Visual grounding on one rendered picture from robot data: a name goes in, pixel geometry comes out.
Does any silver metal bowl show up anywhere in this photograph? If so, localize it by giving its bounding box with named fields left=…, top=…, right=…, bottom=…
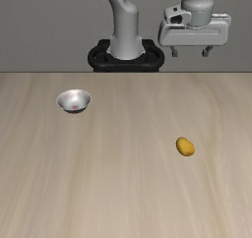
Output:
left=55, top=89, right=93, bottom=115

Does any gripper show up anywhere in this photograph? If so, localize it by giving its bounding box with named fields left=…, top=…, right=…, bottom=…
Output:
left=157, top=5, right=232, bottom=58

